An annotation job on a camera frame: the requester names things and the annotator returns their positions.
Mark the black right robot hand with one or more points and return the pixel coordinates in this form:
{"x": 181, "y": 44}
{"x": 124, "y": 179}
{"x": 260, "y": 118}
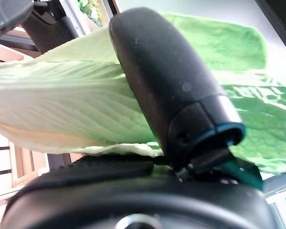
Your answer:
{"x": 157, "y": 71}

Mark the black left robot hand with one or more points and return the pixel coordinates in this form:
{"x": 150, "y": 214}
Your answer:
{"x": 50, "y": 31}

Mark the green white napa cabbage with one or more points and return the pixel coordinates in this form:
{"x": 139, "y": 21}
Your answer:
{"x": 62, "y": 107}

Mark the wooden potato crate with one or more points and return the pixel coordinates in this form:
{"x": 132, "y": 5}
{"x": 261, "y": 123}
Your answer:
{"x": 19, "y": 164}

